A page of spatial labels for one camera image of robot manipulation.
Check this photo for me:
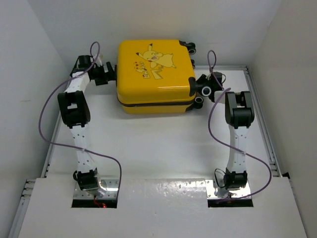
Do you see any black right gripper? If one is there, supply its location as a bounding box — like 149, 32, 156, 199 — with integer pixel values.
189, 74, 212, 95

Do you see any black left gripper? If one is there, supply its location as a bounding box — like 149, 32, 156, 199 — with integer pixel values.
89, 61, 117, 85

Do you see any yellow suitcase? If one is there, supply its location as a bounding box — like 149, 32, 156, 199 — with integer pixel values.
116, 39, 211, 115

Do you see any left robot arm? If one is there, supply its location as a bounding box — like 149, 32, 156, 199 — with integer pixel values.
57, 55, 108, 197

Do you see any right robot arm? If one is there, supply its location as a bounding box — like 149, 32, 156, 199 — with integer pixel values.
196, 72, 255, 190

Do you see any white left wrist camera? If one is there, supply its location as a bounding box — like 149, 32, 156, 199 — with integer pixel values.
95, 54, 103, 66

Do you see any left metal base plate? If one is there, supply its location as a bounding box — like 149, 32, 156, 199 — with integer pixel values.
73, 178, 119, 200

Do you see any metal base plate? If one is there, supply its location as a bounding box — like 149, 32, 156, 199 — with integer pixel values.
73, 178, 119, 200
205, 179, 252, 200

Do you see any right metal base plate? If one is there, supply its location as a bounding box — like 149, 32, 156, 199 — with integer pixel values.
205, 179, 252, 200

